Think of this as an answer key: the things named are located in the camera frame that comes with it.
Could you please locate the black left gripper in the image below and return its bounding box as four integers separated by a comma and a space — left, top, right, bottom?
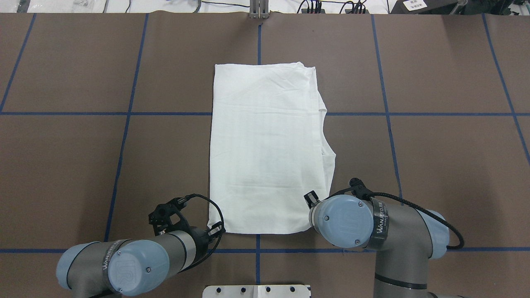
191, 222, 226, 265

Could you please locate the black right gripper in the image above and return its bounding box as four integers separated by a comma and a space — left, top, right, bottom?
304, 190, 320, 209

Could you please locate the white long-sleeve printed shirt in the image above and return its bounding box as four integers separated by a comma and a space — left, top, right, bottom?
208, 62, 336, 235

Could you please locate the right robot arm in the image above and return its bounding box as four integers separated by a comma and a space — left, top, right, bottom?
304, 185, 465, 298

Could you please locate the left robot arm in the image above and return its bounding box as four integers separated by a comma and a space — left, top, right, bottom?
55, 221, 225, 298

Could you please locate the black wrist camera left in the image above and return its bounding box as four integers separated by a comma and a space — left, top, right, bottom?
148, 195, 192, 236

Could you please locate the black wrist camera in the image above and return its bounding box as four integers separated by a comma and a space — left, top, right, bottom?
349, 178, 373, 201
148, 195, 192, 236

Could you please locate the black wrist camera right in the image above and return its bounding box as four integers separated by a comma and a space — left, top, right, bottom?
349, 178, 373, 201

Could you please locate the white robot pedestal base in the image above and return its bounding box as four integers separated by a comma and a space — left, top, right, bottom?
202, 284, 312, 298

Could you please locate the aluminium frame post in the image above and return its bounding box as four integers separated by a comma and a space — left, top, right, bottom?
249, 0, 270, 19

